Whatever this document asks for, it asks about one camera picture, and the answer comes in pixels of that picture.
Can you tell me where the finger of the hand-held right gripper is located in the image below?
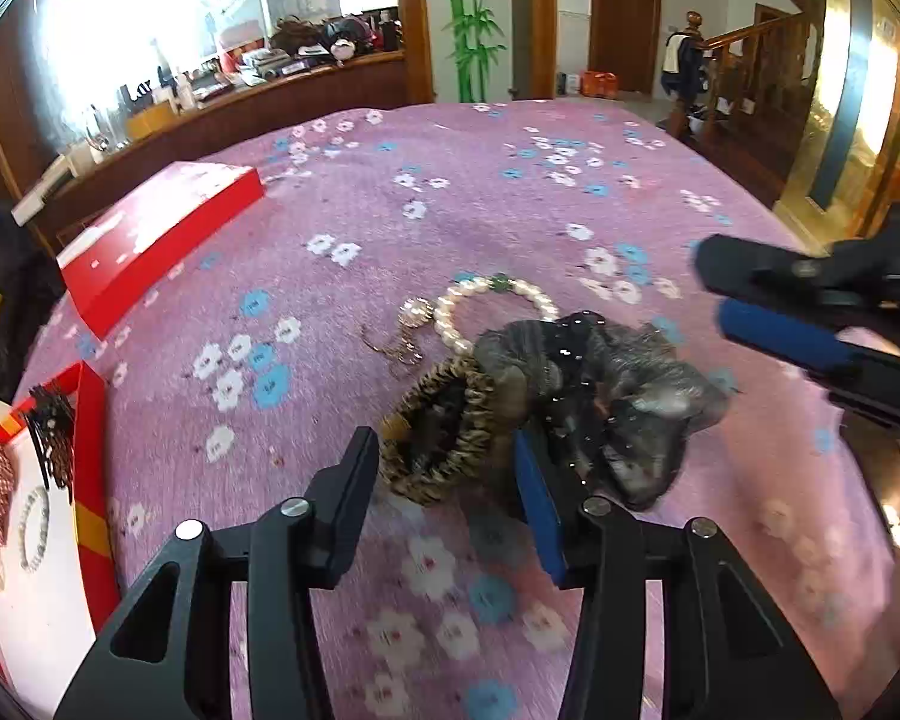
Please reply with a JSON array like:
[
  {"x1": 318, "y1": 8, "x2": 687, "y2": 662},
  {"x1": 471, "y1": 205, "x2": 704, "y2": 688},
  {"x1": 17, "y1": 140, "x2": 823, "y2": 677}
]
[
  {"x1": 716, "y1": 298, "x2": 900, "y2": 433},
  {"x1": 693, "y1": 233, "x2": 872, "y2": 309}
]

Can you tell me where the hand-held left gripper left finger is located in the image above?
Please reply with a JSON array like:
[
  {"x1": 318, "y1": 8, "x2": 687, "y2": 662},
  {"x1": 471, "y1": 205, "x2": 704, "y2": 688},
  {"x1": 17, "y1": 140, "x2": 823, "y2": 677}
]
[{"x1": 53, "y1": 427, "x2": 380, "y2": 720}]

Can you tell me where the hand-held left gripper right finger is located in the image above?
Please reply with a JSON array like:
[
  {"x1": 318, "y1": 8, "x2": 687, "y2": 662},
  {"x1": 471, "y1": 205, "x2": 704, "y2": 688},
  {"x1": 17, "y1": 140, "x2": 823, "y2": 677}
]
[{"x1": 513, "y1": 429, "x2": 842, "y2": 720}]

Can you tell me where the leopard print scrunchie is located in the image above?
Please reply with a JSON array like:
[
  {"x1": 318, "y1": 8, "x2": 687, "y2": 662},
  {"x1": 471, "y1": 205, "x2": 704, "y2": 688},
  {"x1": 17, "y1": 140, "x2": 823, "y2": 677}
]
[{"x1": 378, "y1": 358, "x2": 497, "y2": 501}]

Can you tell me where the black organza scrunchie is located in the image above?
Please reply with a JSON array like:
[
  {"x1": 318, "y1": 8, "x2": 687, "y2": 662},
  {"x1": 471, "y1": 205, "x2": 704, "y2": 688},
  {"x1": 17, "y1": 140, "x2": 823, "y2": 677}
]
[{"x1": 472, "y1": 310, "x2": 730, "y2": 512}]

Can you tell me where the wooden stair railing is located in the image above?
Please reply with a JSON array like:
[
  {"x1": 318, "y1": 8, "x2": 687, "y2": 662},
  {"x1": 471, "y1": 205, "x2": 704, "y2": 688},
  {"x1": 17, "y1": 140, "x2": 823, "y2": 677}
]
[{"x1": 666, "y1": 11, "x2": 820, "y2": 160}]

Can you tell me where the golden pillar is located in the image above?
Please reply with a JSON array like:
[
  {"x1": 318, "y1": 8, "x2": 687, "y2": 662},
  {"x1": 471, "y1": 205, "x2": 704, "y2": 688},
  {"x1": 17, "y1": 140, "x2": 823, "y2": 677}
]
[{"x1": 771, "y1": 0, "x2": 900, "y2": 235}]

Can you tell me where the gold pearl brooch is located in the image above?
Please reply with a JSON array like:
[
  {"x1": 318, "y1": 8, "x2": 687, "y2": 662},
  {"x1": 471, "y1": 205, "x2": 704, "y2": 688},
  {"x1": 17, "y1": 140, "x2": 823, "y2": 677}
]
[{"x1": 359, "y1": 297, "x2": 437, "y2": 366}]

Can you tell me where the brown wooden door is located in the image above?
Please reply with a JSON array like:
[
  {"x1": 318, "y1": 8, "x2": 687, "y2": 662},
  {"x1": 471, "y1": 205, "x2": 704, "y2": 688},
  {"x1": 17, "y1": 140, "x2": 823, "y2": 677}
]
[{"x1": 590, "y1": 0, "x2": 665, "y2": 95}]

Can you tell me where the purple floral tablecloth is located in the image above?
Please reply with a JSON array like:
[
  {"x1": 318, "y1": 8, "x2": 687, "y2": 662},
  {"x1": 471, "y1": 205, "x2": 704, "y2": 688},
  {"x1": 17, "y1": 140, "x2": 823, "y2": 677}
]
[{"x1": 11, "y1": 99, "x2": 900, "y2": 720}]

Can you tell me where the black toothed hair clip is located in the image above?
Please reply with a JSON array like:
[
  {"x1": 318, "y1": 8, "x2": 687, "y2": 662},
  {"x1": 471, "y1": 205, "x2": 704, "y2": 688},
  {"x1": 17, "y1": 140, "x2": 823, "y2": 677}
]
[{"x1": 28, "y1": 385, "x2": 77, "y2": 494}]

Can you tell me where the red box lid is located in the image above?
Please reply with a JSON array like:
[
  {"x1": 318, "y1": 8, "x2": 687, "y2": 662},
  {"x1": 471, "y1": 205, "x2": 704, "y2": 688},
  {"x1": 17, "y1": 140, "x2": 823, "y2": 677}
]
[{"x1": 55, "y1": 160, "x2": 266, "y2": 340}]

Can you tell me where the black bag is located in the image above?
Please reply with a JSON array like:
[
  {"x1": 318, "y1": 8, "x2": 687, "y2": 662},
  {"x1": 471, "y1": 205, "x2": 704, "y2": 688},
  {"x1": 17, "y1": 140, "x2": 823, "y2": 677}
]
[{"x1": 0, "y1": 201, "x2": 62, "y2": 400}]

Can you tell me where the wooden counter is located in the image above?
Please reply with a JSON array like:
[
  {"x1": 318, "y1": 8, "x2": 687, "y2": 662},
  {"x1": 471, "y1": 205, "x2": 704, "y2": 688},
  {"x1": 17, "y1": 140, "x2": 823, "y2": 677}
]
[{"x1": 0, "y1": 49, "x2": 407, "y2": 242}]

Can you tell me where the yellow box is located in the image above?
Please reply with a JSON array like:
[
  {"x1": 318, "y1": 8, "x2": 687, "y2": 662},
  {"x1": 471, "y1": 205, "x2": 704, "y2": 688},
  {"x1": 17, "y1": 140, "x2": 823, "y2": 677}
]
[{"x1": 127, "y1": 100, "x2": 179, "y2": 141}]

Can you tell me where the long white box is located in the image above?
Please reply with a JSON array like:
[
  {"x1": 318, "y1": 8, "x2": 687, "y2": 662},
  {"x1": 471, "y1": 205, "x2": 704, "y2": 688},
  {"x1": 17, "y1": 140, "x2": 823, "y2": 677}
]
[{"x1": 10, "y1": 153, "x2": 92, "y2": 227}]

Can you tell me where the red gift box with picture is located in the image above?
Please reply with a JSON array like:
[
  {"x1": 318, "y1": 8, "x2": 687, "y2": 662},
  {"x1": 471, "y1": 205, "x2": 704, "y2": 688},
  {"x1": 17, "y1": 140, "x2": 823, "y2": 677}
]
[{"x1": 223, "y1": 26, "x2": 268, "y2": 77}]

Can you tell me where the pearl bracelet with green bead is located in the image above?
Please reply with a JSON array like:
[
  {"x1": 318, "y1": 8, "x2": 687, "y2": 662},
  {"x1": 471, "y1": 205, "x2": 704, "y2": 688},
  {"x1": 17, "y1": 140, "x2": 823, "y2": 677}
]
[{"x1": 433, "y1": 273, "x2": 561, "y2": 353}]

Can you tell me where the dark jacket on post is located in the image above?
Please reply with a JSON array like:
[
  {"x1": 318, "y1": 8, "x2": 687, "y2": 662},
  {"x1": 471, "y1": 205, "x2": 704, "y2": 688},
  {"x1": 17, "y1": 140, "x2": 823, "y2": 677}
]
[{"x1": 659, "y1": 29, "x2": 710, "y2": 99}]

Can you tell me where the plain white pearl bracelet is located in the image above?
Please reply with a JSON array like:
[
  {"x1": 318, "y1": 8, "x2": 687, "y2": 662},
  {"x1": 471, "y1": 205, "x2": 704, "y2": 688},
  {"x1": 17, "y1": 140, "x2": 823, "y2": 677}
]
[{"x1": 18, "y1": 485, "x2": 52, "y2": 571}]

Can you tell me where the green bamboo wall decal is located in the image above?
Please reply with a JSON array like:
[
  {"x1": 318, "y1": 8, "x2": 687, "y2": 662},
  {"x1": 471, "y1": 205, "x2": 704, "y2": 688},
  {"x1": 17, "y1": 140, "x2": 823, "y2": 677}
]
[{"x1": 433, "y1": 0, "x2": 512, "y2": 103}]

